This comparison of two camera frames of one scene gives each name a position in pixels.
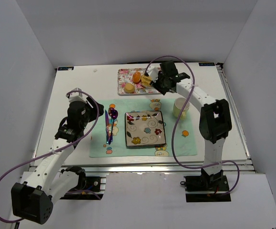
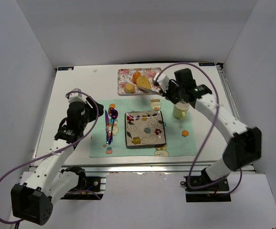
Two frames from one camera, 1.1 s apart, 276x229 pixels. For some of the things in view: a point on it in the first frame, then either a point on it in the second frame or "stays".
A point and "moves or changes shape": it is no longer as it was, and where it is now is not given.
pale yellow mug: x=178 y=103 stays
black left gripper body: x=94 y=109 stays
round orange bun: x=136 y=77 stays
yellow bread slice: x=146 y=80 moves or changes shape
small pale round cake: x=129 y=88 stays
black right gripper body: x=161 y=82 to x=170 y=88
